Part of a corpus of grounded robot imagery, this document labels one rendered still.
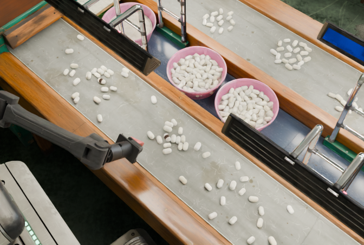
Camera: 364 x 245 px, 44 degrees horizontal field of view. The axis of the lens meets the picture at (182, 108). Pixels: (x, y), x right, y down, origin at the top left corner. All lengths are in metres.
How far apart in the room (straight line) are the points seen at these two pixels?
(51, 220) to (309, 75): 1.42
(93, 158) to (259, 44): 1.04
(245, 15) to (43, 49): 0.98
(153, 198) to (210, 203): 0.21
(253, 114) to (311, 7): 1.73
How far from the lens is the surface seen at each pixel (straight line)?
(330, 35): 1.78
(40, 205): 0.99
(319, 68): 2.12
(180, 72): 2.03
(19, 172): 1.04
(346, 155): 1.93
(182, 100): 1.91
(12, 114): 1.60
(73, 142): 1.50
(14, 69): 2.17
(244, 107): 1.94
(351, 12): 3.56
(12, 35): 2.19
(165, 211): 1.67
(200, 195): 1.72
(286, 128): 1.97
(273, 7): 2.31
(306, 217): 1.74
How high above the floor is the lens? 2.31
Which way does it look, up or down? 55 degrees down
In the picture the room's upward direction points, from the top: 2 degrees counter-clockwise
